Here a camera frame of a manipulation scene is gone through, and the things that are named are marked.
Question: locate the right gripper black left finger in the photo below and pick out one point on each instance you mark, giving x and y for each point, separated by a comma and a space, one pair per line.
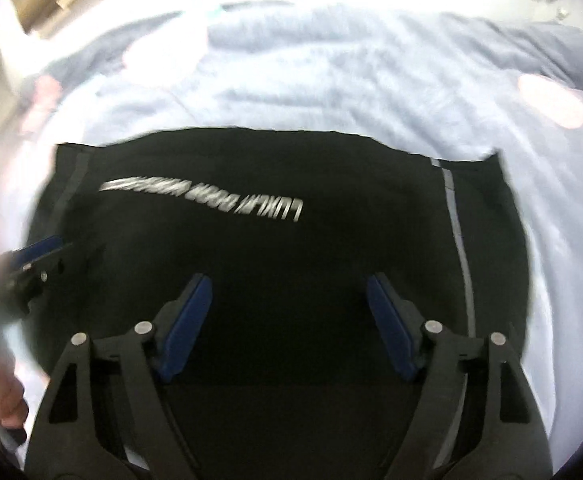
103, 416

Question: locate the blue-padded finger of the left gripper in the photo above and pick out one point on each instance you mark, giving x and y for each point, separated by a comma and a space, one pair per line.
44, 255

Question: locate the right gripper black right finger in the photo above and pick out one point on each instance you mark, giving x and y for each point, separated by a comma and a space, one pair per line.
475, 417

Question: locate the black garment with grey stripes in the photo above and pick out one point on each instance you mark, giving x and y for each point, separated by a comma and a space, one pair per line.
289, 377

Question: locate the person's left hand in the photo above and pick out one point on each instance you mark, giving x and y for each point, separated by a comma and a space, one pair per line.
13, 408

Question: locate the grey blanket with pink hearts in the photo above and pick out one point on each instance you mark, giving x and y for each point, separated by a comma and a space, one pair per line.
451, 87

